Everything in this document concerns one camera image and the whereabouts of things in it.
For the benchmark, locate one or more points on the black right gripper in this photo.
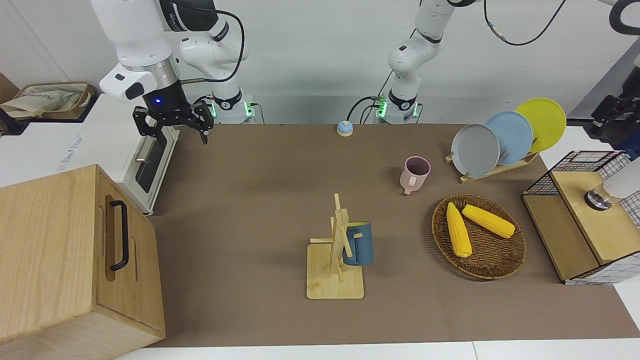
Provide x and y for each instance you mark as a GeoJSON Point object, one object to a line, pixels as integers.
{"type": "Point", "coordinates": [165, 105]}

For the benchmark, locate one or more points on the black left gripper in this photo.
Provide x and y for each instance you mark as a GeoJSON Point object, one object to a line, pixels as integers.
{"type": "Point", "coordinates": [630, 102]}

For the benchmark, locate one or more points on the pink mug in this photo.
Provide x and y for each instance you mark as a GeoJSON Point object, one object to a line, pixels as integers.
{"type": "Point", "coordinates": [414, 179]}

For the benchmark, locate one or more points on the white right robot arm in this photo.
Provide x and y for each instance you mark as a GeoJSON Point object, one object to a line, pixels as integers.
{"type": "Point", "coordinates": [135, 30]}

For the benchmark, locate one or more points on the yellow plate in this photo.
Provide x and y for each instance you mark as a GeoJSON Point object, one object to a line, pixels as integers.
{"type": "Point", "coordinates": [545, 122]}

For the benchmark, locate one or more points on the cream toaster oven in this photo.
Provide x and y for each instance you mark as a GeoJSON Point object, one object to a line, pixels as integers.
{"type": "Point", "coordinates": [100, 140]}

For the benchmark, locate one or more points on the brown woven tray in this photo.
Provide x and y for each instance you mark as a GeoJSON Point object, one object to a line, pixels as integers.
{"type": "Point", "coordinates": [87, 100]}

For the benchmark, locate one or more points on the light blue plate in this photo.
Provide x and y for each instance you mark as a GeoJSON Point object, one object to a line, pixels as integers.
{"type": "Point", "coordinates": [512, 135]}

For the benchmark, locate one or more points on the wooden plate rack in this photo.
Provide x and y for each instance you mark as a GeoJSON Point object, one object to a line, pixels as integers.
{"type": "Point", "coordinates": [500, 169]}

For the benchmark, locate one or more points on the beige cloth bag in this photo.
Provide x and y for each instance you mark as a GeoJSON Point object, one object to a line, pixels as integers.
{"type": "Point", "coordinates": [45, 100]}

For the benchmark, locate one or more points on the grey plate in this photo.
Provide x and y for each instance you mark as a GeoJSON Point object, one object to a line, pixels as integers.
{"type": "Point", "coordinates": [475, 152]}

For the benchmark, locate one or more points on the yellow corn cob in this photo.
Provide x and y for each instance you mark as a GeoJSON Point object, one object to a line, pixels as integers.
{"type": "Point", "coordinates": [459, 232]}
{"type": "Point", "coordinates": [490, 221]}

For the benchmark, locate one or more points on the blue round bell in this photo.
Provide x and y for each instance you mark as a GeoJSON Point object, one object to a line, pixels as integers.
{"type": "Point", "coordinates": [344, 130]}

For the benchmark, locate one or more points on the brown cardboard box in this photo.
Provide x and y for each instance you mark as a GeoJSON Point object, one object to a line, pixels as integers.
{"type": "Point", "coordinates": [7, 87]}

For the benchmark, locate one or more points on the light wooden cabinet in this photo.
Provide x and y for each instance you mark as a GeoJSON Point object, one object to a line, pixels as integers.
{"type": "Point", "coordinates": [50, 250]}

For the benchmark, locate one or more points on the brown wicker basket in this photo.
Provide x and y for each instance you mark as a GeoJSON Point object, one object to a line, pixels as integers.
{"type": "Point", "coordinates": [495, 255]}

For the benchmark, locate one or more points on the dark blue mug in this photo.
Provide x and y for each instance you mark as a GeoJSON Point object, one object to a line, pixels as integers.
{"type": "Point", "coordinates": [362, 245]}

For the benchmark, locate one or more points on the wooden mug tree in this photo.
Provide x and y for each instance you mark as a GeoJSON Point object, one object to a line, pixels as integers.
{"type": "Point", "coordinates": [335, 290]}

